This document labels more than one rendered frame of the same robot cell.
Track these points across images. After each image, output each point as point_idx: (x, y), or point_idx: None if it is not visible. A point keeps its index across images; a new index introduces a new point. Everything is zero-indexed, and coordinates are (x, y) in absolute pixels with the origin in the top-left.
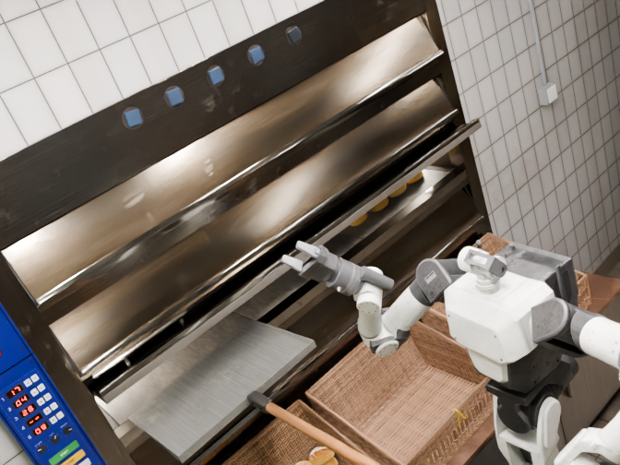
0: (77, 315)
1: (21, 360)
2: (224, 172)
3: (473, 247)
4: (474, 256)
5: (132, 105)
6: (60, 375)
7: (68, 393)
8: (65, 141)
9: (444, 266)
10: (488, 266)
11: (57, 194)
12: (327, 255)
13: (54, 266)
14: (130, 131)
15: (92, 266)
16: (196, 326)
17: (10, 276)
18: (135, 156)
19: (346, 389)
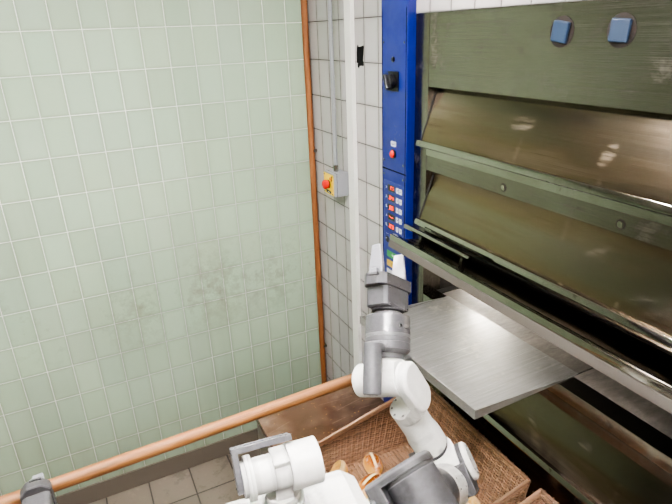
0: (447, 183)
1: (400, 173)
2: (616, 176)
3: (309, 454)
4: (282, 447)
5: (569, 15)
6: (417, 210)
7: (416, 227)
8: (498, 21)
9: (401, 481)
10: (233, 447)
11: (472, 69)
12: (380, 289)
13: (444, 128)
14: (552, 46)
15: (450, 149)
16: (453, 273)
17: (425, 111)
18: (541, 78)
19: None
